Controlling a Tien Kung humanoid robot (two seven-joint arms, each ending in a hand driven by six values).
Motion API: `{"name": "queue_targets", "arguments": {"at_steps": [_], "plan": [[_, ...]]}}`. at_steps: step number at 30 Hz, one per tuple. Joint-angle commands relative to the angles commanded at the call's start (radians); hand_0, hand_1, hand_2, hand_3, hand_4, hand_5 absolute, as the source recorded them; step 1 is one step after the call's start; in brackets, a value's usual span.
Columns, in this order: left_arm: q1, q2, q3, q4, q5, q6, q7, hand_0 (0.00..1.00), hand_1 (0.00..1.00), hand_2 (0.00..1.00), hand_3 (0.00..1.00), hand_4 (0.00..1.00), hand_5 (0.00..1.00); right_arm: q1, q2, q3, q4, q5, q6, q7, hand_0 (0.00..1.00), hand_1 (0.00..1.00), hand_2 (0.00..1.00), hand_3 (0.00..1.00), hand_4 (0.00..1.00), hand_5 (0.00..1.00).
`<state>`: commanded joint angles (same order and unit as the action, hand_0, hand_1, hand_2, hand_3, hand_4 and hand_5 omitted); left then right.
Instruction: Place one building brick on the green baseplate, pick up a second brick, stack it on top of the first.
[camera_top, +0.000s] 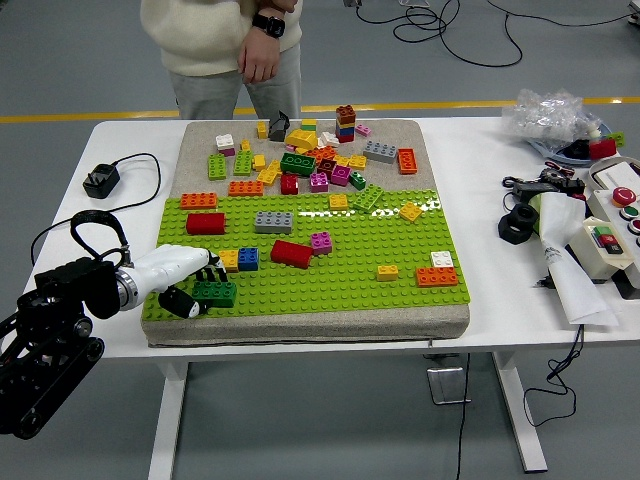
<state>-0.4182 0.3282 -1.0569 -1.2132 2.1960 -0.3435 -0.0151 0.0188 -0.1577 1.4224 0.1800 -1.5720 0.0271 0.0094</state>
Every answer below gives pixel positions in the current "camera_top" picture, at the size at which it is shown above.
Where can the black plastic part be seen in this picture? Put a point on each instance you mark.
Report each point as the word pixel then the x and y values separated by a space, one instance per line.
pixel 577 150

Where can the dark grey angled piece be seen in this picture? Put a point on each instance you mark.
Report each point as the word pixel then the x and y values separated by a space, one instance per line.
pixel 277 129

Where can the red two-by-four brick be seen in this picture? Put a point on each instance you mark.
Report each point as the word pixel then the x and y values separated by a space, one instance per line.
pixel 291 253
pixel 205 223

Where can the pink two-by-two brick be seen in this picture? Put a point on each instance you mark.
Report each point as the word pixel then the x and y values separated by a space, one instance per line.
pixel 321 243

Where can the clear crumpled plastic bag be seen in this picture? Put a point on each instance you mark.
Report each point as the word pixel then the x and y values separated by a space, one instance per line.
pixel 545 117

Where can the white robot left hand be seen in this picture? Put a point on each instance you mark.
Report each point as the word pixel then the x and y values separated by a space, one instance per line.
pixel 165 267

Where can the white flat device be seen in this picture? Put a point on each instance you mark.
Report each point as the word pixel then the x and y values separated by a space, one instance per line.
pixel 617 175

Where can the person's right hand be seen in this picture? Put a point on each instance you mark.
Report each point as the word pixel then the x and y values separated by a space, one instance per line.
pixel 277 5

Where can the lime green sheet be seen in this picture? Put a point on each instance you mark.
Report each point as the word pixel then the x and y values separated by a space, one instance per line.
pixel 536 215

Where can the white control box with buttons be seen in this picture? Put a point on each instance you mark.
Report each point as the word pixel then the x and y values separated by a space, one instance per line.
pixel 607 212

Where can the black wristwatch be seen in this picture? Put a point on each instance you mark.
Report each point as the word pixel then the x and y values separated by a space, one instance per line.
pixel 270 24

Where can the silver metal foot plate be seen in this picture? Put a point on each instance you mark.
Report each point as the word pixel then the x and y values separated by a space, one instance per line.
pixel 431 385

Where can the green studded baseplate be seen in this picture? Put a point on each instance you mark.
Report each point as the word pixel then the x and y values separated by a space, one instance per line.
pixel 325 285

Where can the blue two-by-two brick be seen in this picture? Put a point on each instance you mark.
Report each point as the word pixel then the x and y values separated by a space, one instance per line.
pixel 248 258

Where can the lime green two-by-four brick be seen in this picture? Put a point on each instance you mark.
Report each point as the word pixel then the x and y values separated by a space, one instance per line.
pixel 369 198
pixel 216 167
pixel 243 163

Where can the yellow curved brick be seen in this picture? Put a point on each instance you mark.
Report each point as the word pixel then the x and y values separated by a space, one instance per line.
pixel 301 138

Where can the white two-by-two brick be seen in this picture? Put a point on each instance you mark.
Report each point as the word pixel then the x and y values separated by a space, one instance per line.
pixel 442 258
pixel 224 141

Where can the red stacked brick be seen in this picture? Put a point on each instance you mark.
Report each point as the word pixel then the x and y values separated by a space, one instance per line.
pixel 345 138

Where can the small white button box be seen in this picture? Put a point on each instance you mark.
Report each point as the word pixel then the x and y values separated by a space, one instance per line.
pixel 587 250

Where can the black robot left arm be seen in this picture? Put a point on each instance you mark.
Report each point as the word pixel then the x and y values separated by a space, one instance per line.
pixel 60 300

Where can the large black nut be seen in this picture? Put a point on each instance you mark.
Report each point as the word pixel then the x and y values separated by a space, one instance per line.
pixel 507 232

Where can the small white part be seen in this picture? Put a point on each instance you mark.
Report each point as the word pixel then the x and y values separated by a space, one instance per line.
pixel 594 131

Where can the brown two-by-two brick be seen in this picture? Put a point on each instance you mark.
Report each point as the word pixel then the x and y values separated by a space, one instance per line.
pixel 346 115

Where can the yellow two-by-four brick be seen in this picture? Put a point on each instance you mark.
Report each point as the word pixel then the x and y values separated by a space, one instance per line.
pixel 269 173

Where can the small yellow brick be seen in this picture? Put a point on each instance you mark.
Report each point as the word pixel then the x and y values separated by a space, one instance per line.
pixel 259 162
pixel 341 160
pixel 245 145
pixel 262 130

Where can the blue bowl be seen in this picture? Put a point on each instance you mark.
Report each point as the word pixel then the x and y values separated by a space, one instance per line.
pixel 550 152

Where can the yellow two-by-two brick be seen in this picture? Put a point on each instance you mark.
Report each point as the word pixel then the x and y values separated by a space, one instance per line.
pixel 411 212
pixel 338 201
pixel 387 273
pixel 231 260
pixel 357 162

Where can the white table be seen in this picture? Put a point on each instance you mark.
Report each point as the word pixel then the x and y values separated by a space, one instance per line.
pixel 475 200

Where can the yellow flat two-by-two brick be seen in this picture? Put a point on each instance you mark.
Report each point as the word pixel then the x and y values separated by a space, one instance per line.
pixel 387 273

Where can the black power adapter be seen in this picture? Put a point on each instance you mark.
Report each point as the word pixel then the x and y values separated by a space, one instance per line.
pixel 101 181

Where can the dark brown brick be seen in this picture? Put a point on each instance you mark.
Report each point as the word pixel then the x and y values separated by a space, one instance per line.
pixel 327 166

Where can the black round part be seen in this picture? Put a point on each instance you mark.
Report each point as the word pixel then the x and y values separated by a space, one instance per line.
pixel 551 175

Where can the red two-by-two brick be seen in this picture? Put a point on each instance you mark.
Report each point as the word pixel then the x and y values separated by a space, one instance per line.
pixel 289 185

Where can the grey-brown cushion mat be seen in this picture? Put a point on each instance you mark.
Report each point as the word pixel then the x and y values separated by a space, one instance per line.
pixel 300 329

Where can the small black module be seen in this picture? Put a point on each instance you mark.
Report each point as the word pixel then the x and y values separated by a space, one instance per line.
pixel 573 187

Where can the person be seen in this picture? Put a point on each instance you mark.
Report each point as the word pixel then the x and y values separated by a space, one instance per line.
pixel 200 40

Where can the dark green two-by-four brick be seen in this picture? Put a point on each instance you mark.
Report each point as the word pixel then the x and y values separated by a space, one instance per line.
pixel 298 164
pixel 220 295

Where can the white paper bag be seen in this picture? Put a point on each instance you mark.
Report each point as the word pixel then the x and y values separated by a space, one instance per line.
pixel 570 280

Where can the pink flat brick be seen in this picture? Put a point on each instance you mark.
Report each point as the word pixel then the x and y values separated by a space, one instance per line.
pixel 363 130

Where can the person's left hand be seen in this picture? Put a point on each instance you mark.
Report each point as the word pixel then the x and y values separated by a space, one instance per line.
pixel 257 57

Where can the grey two-by-four brick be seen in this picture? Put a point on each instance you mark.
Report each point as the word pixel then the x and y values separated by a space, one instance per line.
pixel 381 152
pixel 273 222

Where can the magenta two-by-two brick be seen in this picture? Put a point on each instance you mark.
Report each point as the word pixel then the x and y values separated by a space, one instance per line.
pixel 341 175
pixel 319 183

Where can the lime and yellow brick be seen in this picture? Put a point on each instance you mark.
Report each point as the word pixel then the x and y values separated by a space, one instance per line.
pixel 309 124

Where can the orange two-by-four brick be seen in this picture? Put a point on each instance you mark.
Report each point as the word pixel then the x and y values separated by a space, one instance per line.
pixel 198 200
pixel 437 276
pixel 245 188
pixel 407 161

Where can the blue stacked brick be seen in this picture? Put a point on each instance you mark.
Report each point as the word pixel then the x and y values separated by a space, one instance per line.
pixel 345 130

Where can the black power brick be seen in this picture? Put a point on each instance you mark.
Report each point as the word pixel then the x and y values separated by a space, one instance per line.
pixel 535 188

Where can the small dark green brick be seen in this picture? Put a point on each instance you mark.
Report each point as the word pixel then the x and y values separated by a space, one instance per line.
pixel 357 180

